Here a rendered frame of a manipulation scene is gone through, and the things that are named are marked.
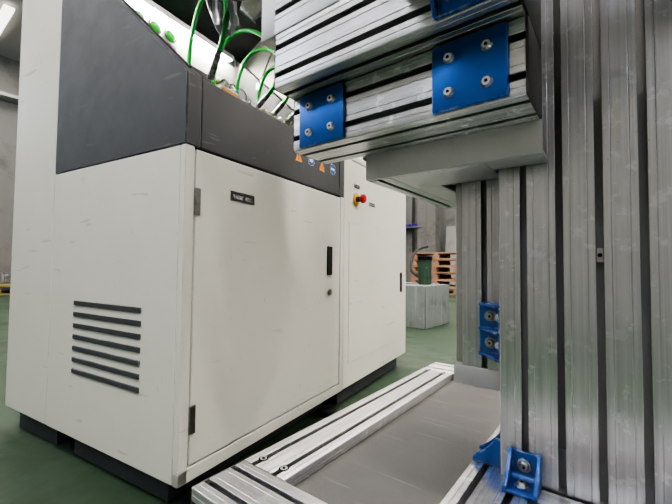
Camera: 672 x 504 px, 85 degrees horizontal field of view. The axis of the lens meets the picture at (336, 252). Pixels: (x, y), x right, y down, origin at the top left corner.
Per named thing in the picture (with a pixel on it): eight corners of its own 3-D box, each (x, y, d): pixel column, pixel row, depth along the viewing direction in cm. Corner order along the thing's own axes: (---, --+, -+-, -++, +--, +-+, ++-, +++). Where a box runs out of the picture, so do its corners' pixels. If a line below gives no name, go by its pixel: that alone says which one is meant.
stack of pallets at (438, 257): (474, 293, 750) (474, 253, 753) (462, 295, 690) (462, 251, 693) (424, 290, 817) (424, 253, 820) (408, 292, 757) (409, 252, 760)
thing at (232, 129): (201, 148, 81) (203, 77, 82) (188, 151, 83) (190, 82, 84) (339, 195, 135) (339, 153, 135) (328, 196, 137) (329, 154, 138)
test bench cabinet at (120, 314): (174, 525, 75) (184, 142, 77) (42, 450, 104) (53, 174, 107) (342, 409, 135) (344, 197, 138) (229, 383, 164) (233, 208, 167)
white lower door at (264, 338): (189, 468, 77) (197, 147, 80) (182, 465, 78) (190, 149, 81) (340, 383, 133) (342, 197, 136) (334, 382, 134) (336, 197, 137)
